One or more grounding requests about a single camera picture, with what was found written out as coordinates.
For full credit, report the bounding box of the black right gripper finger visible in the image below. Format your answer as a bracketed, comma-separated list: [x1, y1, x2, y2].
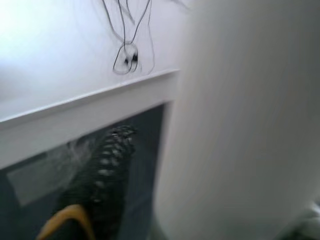
[37, 124, 138, 240]

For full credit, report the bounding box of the white plastic table leg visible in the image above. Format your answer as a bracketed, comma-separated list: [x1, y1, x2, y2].
[154, 0, 320, 240]

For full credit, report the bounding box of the tan rubber band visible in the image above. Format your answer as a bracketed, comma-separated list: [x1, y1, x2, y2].
[37, 203, 96, 240]

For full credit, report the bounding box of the clear tape patch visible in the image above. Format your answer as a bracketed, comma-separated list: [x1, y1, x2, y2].
[6, 139, 93, 207]

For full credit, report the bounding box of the black wall cable bundle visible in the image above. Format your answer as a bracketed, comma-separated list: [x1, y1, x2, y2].
[99, 0, 193, 76]

